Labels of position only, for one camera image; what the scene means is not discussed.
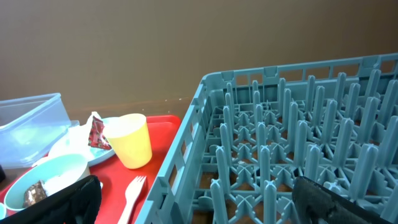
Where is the white plastic fork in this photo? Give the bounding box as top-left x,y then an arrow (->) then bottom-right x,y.
118,175 -> 146,224

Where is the brown food scrap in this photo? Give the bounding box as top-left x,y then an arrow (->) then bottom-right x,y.
23,180 -> 47,208

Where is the clear plastic bin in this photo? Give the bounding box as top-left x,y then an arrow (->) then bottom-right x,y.
1,93 -> 72,169

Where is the small blue bowl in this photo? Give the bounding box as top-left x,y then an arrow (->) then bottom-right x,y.
0,203 -> 7,220

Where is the pale green bowl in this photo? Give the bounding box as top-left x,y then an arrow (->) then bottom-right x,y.
4,154 -> 90,212

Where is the white tissue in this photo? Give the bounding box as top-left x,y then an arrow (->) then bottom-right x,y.
49,111 -> 101,160

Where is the black food waste tray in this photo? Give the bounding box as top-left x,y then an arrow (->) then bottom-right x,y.
0,166 -> 6,182

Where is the light blue plate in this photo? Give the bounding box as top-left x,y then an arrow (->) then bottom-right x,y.
48,116 -> 121,167

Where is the red snack wrapper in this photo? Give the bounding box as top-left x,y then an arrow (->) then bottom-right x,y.
88,116 -> 112,151

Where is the yellow plastic cup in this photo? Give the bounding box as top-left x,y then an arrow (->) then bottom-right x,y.
103,113 -> 152,169

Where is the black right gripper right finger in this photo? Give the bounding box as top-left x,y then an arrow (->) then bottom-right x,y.
292,176 -> 389,224

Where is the red plastic tray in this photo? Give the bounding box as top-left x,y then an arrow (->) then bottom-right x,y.
1,115 -> 181,223

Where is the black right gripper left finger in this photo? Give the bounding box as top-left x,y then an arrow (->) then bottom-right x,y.
1,175 -> 102,224

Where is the white rice pile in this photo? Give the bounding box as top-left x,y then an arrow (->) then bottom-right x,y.
43,175 -> 76,196

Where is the blue-grey dishwasher rack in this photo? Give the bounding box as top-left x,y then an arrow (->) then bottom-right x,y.
136,54 -> 397,223

